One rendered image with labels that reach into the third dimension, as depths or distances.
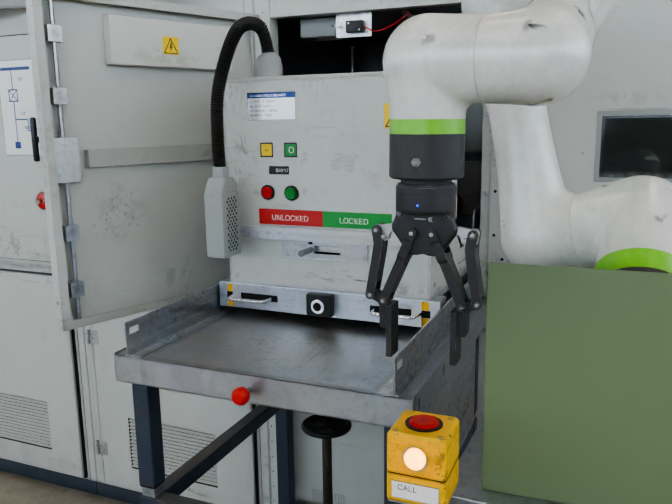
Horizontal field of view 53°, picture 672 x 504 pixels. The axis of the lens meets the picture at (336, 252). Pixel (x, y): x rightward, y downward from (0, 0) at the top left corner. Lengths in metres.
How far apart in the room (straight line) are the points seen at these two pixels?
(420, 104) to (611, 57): 0.92
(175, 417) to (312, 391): 1.14
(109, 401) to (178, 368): 1.13
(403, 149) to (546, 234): 0.42
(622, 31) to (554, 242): 0.66
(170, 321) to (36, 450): 1.37
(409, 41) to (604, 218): 0.48
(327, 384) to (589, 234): 0.50
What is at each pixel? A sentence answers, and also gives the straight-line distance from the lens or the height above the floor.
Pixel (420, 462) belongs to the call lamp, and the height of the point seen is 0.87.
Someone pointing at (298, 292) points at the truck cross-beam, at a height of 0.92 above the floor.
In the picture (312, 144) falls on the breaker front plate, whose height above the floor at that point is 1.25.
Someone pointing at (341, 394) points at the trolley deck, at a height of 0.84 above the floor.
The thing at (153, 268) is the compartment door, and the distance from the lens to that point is 1.77.
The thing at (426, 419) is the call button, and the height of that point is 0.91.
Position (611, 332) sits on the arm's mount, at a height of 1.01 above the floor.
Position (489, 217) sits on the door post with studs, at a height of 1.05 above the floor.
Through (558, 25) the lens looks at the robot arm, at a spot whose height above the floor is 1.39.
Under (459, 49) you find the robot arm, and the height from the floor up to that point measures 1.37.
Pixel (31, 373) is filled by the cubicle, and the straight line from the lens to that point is 2.67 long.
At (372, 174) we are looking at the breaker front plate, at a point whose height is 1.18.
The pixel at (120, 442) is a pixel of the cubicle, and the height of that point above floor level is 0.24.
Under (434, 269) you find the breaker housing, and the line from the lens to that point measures 1.45.
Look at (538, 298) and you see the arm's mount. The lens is 0.98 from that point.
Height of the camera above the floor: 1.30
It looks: 11 degrees down
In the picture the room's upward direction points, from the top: 1 degrees counter-clockwise
